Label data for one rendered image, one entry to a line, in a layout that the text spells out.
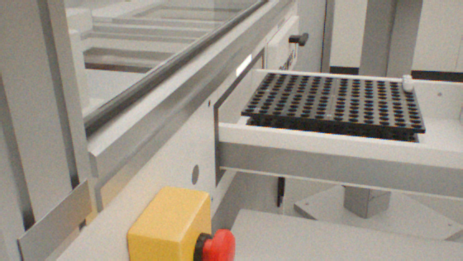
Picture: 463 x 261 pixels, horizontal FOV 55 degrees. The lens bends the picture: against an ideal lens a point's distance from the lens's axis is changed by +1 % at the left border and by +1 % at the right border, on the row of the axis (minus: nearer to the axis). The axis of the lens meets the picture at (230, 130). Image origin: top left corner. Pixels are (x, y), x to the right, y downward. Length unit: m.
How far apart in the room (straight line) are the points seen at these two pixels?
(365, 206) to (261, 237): 1.32
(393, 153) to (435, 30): 3.17
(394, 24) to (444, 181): 1.10
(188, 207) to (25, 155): 0.16
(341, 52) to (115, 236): 3.38
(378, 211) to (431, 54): 1.99
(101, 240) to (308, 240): 0.32
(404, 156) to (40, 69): 0.40
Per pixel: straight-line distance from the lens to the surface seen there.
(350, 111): 0.60
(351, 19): 3.60
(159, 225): 0.35
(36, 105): 0.24
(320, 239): 0.58
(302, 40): 0.91
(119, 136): 0.31
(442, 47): 3.73
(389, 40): 1.62
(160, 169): 0.39
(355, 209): 1.92
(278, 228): 0.59
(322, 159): 0.54
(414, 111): 0.62
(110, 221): 0.33
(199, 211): 0.36
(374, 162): 0.54
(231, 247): 0.36
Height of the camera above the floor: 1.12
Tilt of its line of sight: 24 degrees down
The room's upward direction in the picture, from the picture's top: 1 degrees counter-clockwise
